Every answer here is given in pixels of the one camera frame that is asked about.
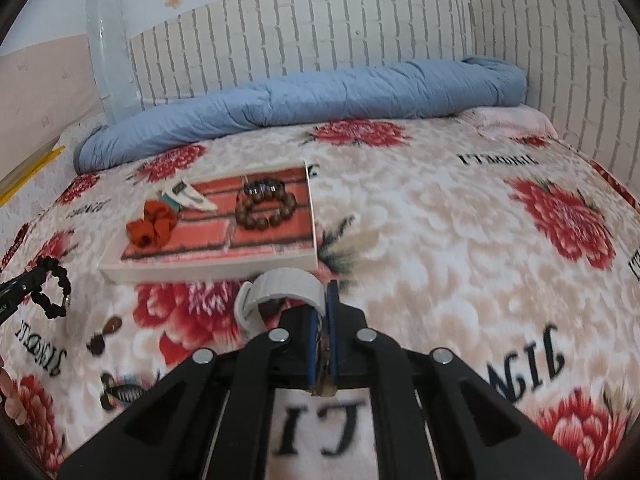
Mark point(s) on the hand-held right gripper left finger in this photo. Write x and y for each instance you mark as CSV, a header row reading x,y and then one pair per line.
x,y
312,355

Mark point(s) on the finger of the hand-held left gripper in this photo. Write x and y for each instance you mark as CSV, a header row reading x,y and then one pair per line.
x,y
22,281

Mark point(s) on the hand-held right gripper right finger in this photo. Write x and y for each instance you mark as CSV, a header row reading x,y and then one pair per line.
x,y
334,340

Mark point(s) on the black scrunchie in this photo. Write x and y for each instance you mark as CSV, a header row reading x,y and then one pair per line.
x,y
60,275

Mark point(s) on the orange scrunchie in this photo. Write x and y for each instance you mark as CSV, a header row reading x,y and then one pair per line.
x,y
150,227

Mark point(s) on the jewelry tray with red lining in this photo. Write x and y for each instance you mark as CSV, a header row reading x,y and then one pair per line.
x,y
210,237

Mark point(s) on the teal hair clip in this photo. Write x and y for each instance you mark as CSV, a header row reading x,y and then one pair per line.
x,y
172,201

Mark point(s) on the white hair clip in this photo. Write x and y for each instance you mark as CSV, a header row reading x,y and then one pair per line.
x,y
197,197

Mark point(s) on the person's left hand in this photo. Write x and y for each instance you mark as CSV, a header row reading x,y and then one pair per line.
x,y
7,400

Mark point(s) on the yellow tape strip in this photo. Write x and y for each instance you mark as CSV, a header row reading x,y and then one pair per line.
x,y
35,167

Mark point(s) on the red floral blanket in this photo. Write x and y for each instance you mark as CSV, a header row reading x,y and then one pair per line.
x,y
450,260

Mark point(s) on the clear plastic sheet roll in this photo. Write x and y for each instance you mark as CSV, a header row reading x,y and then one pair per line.
x,y
110,55

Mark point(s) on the rolled blue duvet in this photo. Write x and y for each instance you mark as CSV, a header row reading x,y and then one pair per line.
x,y
300,95

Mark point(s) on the pink bed sheet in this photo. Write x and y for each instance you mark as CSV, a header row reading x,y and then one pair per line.
x,y
515,120

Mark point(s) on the brick pattern wall panel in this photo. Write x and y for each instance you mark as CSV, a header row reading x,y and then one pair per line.
x,y
300,35

